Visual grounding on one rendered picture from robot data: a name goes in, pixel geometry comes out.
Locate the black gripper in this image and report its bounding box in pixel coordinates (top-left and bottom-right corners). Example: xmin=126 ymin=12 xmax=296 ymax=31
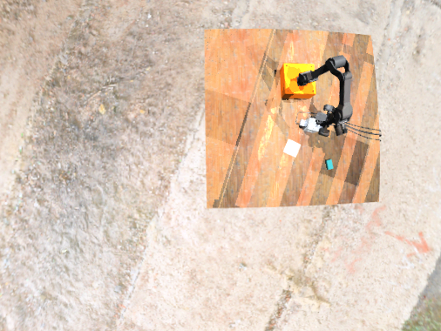
xmin=318 ymin=105 xmax=336 ymax=137

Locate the white flat square pad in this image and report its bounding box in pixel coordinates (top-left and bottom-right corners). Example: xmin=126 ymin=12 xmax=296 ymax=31
xmin=284 ymin=139 xmax=301 ymax=157

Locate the small teal rectangular block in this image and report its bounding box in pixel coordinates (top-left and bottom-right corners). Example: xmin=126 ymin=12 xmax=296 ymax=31
xmin=326 ymin=159 xmax=333 ymax=170

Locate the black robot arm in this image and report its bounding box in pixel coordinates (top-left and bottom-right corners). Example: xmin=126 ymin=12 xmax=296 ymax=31
xmin=296 ymin=55 xmax=353 ymax=136

